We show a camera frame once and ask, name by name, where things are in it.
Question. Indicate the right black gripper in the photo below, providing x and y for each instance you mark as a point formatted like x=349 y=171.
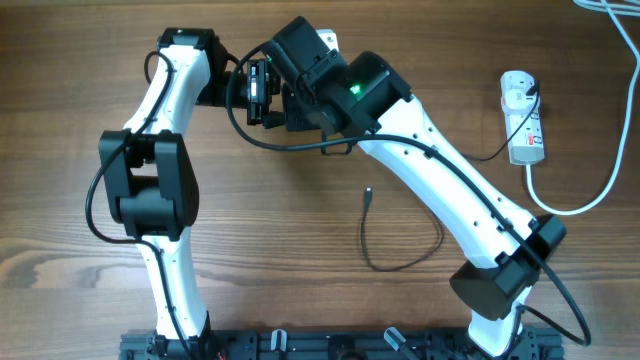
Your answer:
x=296 y=118

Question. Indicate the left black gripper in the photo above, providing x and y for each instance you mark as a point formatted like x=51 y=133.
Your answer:
x=258 y=91

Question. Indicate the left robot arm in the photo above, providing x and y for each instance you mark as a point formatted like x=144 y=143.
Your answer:
x=152 y=190

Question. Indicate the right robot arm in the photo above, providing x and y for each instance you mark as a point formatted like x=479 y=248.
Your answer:
x=505 y=246

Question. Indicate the white power strip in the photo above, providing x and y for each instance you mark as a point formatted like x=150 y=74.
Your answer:
x=520 y=102

